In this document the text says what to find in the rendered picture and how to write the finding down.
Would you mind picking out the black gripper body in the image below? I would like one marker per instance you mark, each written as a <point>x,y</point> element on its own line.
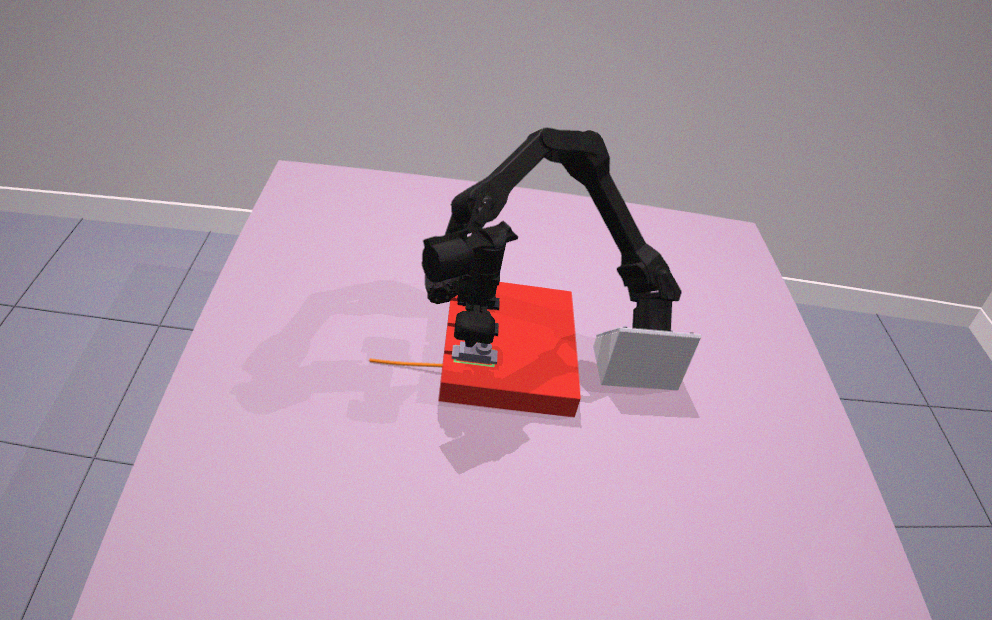
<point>475,326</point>

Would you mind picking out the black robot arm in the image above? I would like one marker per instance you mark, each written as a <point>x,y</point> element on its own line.
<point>446,258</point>

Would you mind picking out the red flat platform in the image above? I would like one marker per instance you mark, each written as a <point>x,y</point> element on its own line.
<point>536,367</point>

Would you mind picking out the grey micro servo with orange cable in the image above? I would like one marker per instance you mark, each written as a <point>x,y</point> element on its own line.
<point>479,353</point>

